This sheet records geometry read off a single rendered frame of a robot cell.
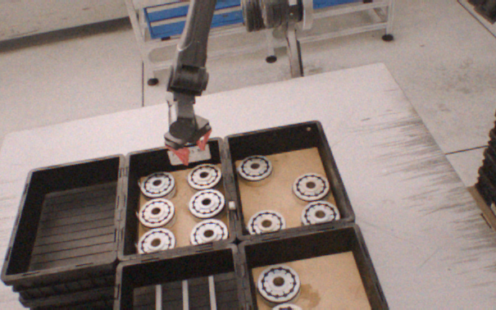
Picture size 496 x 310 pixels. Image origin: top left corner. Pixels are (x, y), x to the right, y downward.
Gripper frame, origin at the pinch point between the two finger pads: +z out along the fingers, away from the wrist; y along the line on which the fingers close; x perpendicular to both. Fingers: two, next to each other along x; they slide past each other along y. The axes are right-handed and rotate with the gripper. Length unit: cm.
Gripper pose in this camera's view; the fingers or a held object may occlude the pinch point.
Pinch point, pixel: (193, 154)
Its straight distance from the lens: 127.2
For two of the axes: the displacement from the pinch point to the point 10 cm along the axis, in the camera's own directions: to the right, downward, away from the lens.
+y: 6.1, -6.0, 5.1
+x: -7.8, -3.7, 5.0
